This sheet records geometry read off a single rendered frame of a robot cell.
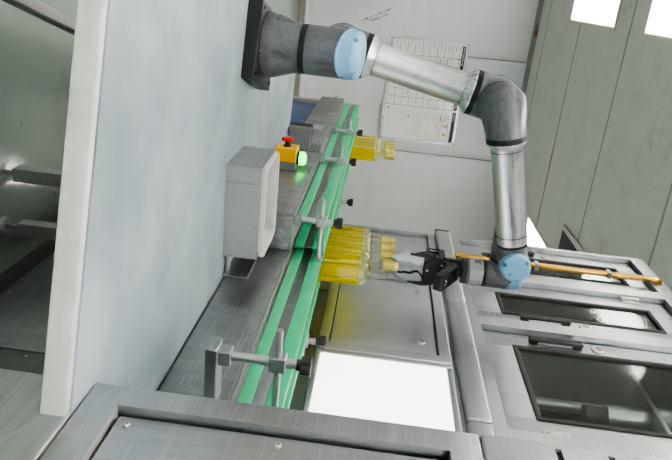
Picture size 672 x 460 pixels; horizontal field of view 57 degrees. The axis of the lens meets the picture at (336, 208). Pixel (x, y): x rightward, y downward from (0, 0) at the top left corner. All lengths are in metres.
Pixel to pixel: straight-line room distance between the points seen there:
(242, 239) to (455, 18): 6.26
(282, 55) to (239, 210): 0.37
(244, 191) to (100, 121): 0.66
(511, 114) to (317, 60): 0.46
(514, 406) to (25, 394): 1.10
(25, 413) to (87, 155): 0.31
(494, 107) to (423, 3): 5.99
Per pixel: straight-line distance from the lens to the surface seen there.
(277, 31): 1.47
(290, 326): 1.34
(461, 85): 1.61
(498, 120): 1.51
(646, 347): 2.01
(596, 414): 1.67
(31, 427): 0.82
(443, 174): 7.80
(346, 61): 1.46
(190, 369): 1.17
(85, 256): 0.79
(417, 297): 1.88
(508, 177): 1.54
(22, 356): 1.65
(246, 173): 1.38
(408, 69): 1.60
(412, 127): 7.62
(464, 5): 7.51
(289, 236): 1.62
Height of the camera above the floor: 1.07
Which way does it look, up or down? 3 degrees down
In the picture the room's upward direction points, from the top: 97 degrees clockwise
